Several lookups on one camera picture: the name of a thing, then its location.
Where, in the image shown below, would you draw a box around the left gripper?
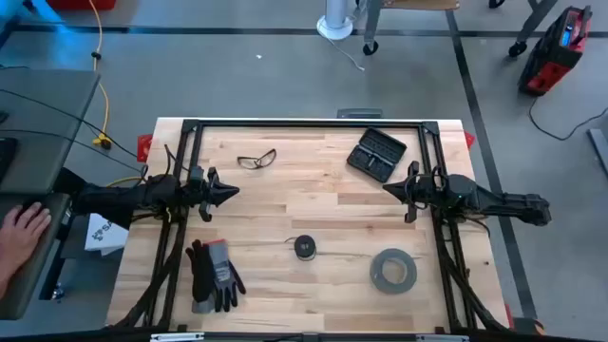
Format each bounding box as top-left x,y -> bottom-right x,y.
187,165 -> 240,223

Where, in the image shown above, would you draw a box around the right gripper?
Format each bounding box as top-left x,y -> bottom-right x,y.
382,161 -> 450,224

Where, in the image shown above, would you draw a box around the black cord spool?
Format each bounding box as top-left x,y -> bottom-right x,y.
293,234 -> 318,261

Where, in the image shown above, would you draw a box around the person's forearm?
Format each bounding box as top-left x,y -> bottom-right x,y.
0,258 -> 23,299

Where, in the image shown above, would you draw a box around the open black bit case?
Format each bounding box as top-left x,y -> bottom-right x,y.
345,126 -> 409,184

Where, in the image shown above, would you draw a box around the clear safety glasses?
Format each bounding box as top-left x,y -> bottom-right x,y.
236,148 -> 277,171

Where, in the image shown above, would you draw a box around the grey black work glove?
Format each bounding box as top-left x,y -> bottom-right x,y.
204,238 -> 247,314
184,239 -> 216,314

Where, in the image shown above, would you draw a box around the grey tape roll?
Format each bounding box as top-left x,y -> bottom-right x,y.
369,247 -> 419,295

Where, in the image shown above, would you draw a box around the white printed bag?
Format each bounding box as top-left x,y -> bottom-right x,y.
84,212 -> 130,257

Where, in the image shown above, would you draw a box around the wooden top work table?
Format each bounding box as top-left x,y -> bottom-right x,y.
363,0 -> 560,58

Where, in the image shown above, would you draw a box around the white pole base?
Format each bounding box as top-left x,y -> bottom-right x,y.
316,0 -> 355,41

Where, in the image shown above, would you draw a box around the grey desk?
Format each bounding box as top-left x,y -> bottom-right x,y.
0,68 -> 101,320

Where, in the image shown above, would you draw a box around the person's hand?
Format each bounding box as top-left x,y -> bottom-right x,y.
0,201 -> 52,272

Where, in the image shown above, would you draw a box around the black keyboard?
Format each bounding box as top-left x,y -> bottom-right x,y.
0,137 -> 19,185

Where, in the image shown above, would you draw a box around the red floor bin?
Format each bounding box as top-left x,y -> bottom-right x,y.
46,0 -> 118,11

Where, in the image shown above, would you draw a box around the black aluminium frame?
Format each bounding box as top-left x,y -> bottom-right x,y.
106,117 -> 514,342

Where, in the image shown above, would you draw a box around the black cable bundle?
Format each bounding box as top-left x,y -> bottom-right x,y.
113,208 -> 189,330
434,222 -> 507,332

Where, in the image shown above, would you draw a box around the yellow extension cord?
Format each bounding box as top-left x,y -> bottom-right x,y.
87,0 -> 143,189

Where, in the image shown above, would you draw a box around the silver metal bracket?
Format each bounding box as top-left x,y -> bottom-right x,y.
416,333 -> 470,342
150,332 -> 205,342

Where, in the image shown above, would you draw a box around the black desk cable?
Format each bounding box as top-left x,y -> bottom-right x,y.
0,129 -> 144,173
0,88 -> 143,162

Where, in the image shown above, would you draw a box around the black power station cable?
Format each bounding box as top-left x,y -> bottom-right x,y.
528,94 -> 608,143

